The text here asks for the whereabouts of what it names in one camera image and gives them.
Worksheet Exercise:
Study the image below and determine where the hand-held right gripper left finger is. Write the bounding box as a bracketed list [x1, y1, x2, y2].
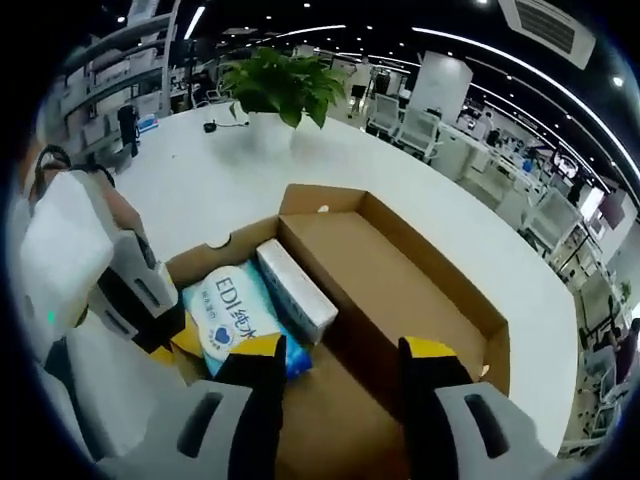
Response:
[94, 334, 290, 480]

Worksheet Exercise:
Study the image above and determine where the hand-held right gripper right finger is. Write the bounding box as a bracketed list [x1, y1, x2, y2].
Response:
[397, 335, 560, 480]

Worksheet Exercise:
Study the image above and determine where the light blue wet wipes pack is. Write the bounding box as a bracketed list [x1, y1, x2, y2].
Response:
[180, 262, 314, 379]

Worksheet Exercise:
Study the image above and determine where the white cardboard carton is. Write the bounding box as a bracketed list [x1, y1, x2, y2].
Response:
[255, 238, 340, 346]

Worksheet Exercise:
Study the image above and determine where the brown cardboard shoe box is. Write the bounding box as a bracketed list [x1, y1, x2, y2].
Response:
[164, 183, 512, 480]

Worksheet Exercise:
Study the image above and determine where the person's left hand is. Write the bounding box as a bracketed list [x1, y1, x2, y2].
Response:
[93, 172, 149, 242]

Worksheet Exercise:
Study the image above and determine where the black bottle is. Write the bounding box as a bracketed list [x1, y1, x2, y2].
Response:
[117, 104, 142, 157]

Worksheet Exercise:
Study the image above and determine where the green potted plant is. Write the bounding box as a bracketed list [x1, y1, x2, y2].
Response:
[227, 47, 351, 147]

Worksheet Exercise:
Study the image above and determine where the white office chair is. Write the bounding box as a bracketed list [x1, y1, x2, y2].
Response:
[399, 107, 445, 157]
[372, 94, 402, 140]

